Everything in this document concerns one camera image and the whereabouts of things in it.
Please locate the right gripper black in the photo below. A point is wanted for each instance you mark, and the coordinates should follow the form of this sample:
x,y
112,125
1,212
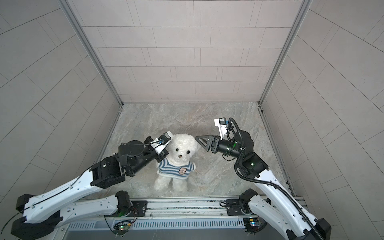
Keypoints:
x,y
214,144

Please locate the blue white striped knit sweater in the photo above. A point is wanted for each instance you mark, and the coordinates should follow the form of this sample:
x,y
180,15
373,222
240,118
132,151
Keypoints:
x,y
166,169

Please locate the white teddy bear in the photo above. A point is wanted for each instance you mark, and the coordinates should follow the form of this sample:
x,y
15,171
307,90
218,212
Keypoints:
x,y
181,149

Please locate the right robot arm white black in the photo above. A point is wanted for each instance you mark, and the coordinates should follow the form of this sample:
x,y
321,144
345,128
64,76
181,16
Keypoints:
x,y
284,213

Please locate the left controller circuit board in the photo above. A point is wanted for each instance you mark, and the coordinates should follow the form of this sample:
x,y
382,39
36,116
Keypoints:
x,y
122,227

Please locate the controller circuit board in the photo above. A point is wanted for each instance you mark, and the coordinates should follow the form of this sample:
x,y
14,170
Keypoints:
x,y
251,225
122,227

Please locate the ventilation grille strip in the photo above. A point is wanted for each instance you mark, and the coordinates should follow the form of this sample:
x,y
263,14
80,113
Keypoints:
x,y
162,224

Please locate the right controller circuit board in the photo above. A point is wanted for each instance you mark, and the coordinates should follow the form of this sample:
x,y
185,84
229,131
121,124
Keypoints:
x,y
251,225

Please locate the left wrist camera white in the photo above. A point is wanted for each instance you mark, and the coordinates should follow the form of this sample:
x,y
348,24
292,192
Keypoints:
x,y
161,142

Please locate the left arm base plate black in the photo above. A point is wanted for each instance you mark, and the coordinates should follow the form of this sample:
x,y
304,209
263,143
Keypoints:
x,y
138,209

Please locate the aluminium mounting rail frame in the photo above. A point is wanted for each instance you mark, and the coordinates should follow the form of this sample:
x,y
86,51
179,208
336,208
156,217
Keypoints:
x,y
162,208

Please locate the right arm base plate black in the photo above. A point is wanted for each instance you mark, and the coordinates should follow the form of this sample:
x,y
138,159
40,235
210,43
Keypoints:
x,y
237,207

